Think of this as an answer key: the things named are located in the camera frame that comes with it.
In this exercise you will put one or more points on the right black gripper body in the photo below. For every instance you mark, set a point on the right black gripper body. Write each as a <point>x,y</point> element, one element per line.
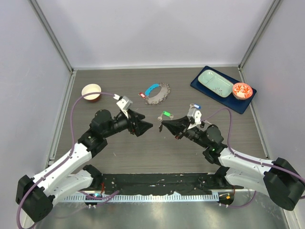
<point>194,133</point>

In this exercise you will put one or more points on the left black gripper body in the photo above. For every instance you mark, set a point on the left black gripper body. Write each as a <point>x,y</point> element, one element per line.
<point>120,123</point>

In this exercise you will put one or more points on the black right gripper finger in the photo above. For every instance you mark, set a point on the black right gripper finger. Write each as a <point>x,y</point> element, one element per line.
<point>179,123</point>
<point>176,131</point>

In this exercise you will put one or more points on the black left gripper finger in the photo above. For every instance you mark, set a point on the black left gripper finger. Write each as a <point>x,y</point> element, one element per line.
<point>140,127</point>
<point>135,116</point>

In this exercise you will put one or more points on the metal crescent keyring holder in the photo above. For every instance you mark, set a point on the metal crescent keyring holder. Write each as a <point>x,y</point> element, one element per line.
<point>158,98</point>

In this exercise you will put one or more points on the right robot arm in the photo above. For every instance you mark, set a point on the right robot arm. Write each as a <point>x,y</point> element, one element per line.
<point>276,179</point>

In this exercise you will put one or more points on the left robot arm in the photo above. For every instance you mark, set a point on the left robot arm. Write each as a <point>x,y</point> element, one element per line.
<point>37,195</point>

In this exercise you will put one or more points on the green key tag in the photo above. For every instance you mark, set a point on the green key tag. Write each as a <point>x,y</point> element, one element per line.
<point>167,114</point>

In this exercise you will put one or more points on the blue key tag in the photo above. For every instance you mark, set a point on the blue key tag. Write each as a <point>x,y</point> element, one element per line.
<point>196,106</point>

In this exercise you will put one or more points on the white and red bowl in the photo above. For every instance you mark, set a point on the white and red bowl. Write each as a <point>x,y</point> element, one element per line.
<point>91,92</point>

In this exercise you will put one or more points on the light green divided dish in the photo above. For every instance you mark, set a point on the light green divided dish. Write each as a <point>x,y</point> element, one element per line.
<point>216,83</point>

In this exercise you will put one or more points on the dark blue tray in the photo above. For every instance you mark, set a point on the dark blue tray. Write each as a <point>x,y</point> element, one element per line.
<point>231,102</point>

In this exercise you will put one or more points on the red patterned bowl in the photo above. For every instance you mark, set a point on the red patterned bowl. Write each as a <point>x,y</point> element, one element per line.
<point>242,91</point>

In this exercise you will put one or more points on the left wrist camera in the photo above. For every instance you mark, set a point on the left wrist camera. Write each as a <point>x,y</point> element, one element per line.
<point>124,104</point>

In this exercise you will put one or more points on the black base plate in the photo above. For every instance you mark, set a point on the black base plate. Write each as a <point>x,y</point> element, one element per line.
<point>164,184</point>

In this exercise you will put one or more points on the slotted cable duct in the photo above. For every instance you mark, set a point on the slotted cable duct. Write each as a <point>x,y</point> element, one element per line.
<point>175,197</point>

